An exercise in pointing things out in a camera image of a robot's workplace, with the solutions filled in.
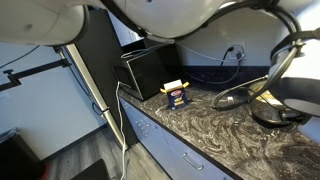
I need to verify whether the steel pan with black handle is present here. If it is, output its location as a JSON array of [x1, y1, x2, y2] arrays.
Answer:
[[249, 90, 309, 128]]

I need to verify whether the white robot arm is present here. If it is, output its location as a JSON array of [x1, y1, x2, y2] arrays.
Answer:
[[0, 0, 320, 116]]

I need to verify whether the blue Barilla pasta box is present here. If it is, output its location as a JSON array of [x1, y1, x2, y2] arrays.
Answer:
[[160, 79, 189, 110]]

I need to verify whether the black microwave oven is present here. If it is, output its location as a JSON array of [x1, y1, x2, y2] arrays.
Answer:
[[113, 44, 184, 101]]

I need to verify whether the blue grey drawer cabinet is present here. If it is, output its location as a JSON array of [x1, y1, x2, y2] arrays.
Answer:
[[120, 98, 232, 180]]

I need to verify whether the black stainless refrigerator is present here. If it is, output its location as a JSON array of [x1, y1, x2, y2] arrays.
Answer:
[[66, 10, 138, 147]]

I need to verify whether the white hanging cable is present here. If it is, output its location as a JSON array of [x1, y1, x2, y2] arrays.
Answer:
[[114, 80, 129, 180]]

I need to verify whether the silver drawer handle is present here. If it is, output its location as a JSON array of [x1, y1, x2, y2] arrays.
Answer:
[[182, 153, 204, 171]]

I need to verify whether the black power cable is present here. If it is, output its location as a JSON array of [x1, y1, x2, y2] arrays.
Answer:
[[190, 46, 243, 85]]

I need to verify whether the white wall power outlet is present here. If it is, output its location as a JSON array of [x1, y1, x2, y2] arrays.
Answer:
[[227, 41, 246, 61]]

